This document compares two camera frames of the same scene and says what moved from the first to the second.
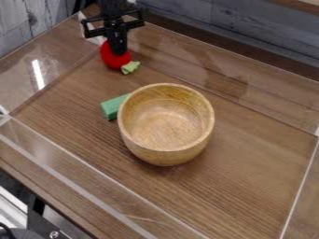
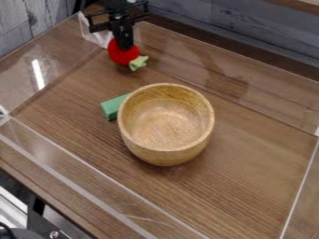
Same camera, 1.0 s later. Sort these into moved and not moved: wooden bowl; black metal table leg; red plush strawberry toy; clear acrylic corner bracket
Moved: red plush strawberry toy
Not moved: clear acrylic corner bracket; wooden bowl; black metal table leg
